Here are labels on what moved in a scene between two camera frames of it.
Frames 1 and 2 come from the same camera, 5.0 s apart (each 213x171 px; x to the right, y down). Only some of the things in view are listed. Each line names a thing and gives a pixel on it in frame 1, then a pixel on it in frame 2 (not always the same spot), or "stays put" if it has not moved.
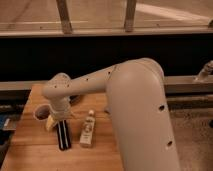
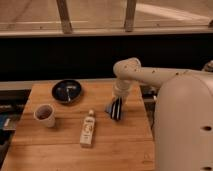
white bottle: x=88 y=128 stays put
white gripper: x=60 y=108 -> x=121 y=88
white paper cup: x=41 y=114 stays put
